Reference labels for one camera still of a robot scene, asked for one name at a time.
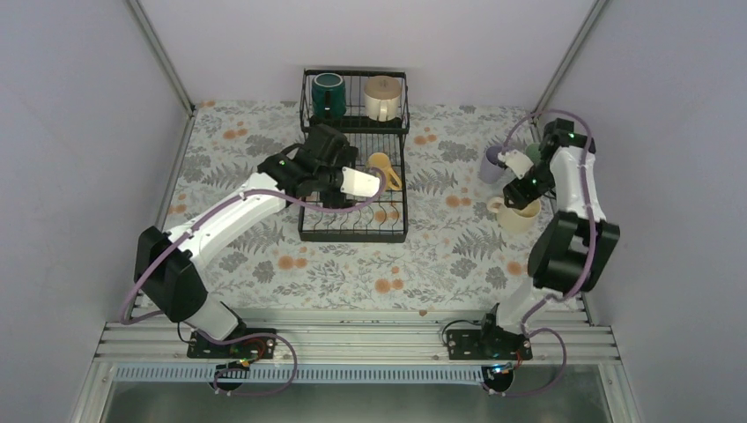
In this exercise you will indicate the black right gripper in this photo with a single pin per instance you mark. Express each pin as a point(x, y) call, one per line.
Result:
point(521, 196)

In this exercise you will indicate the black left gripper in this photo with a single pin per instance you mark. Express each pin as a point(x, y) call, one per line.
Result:
point(348, 156)

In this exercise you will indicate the cream ribbed mug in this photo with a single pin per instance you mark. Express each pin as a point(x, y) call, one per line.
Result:
point(515, 221)

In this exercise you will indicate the lavender plastic cup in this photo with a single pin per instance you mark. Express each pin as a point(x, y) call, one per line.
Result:
point(491, 167)

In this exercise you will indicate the light green plastic cup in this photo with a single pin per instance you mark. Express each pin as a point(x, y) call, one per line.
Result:
point(533, 152)

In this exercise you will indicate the yellow mug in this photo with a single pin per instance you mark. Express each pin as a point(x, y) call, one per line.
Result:
point(381, 161)

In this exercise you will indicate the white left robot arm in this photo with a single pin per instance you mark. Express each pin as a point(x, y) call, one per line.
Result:
point(169, 262)

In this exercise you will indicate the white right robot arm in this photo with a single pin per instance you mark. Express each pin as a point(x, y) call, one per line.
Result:
point(572, 251)

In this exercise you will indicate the cream mug on upper rack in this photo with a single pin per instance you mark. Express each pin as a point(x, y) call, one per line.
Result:
point(382, 96)

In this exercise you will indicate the dark teal mug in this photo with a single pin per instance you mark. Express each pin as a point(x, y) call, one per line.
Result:
point(328, 96)

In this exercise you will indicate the floral table mat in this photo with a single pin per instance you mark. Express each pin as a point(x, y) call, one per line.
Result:
point(455, 254)

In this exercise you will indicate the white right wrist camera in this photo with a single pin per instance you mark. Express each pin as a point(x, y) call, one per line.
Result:
point(518, 162)

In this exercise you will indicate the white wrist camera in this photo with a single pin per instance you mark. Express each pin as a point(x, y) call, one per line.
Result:
point(518, 162)
point(359, 184)

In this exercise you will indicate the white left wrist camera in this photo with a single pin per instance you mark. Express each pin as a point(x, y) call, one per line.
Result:
point(359, 184)

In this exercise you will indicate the black wire dish rack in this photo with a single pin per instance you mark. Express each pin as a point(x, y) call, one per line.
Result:
point(386, 219)

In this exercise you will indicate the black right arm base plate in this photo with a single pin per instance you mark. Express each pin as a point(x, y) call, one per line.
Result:
point(496, 344)

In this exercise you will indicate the aluminium front rail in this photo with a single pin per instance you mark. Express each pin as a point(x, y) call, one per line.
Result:
point(372, 346)

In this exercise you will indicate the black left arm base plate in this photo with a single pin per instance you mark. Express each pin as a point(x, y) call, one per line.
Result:
point(247, 344)

